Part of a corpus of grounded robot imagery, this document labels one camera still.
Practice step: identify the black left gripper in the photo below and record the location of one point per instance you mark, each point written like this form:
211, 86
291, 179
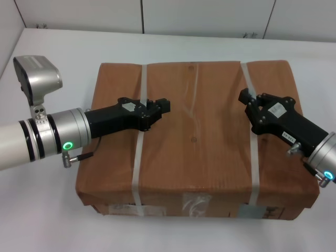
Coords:
110, 118

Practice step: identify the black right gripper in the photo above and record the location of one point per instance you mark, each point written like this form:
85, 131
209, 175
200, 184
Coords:
286, 123

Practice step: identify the large brown cardboard box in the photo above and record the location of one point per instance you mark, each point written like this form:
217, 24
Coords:
199, 147

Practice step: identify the silver right arm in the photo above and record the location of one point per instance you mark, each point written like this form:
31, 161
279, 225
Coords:
324, 155

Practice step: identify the clear tape patch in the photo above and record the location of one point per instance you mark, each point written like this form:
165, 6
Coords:
196, 204

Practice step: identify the pale blue shipping label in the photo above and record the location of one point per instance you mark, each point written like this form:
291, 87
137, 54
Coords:
252, 211

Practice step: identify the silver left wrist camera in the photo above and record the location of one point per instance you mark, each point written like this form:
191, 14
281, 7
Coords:
42, 73

